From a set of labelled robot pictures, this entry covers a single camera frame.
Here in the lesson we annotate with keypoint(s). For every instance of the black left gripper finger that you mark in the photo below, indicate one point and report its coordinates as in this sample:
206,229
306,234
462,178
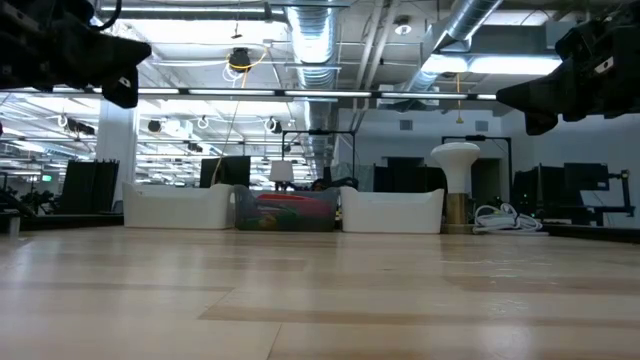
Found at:
122,92
110,52

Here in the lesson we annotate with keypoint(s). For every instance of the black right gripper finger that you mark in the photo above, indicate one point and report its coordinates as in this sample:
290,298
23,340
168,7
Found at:
537,97
541,124

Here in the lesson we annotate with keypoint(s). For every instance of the white pillar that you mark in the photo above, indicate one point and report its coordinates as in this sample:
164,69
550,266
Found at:
116,150

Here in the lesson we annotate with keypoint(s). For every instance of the black background robot rig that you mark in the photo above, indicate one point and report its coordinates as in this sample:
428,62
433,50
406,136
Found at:
585,175

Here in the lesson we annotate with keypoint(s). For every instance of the white mushroom table lamp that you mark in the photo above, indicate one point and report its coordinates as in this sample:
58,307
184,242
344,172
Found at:
456,160

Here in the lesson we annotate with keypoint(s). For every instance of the black standing panels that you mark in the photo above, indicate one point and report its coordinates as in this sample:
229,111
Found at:
90,187

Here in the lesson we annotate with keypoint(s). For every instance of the long ceiling light strip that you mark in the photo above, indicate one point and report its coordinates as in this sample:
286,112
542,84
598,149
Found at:
225,92

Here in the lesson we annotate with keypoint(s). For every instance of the white plastic bin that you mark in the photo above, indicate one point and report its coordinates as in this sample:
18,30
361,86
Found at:
175,207
390,212

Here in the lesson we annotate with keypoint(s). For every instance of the dark translucent plastic bin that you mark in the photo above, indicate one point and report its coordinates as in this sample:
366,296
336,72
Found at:
245,210

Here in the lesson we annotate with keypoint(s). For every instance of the small white shade lamp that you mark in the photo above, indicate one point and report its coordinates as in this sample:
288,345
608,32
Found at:
281,171

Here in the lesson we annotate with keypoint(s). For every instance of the slanted silver ventilation duct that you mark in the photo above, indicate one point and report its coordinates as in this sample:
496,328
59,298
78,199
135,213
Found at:
460,25

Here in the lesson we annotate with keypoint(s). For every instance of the black background frame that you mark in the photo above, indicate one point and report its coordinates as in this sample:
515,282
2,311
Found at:
320,132

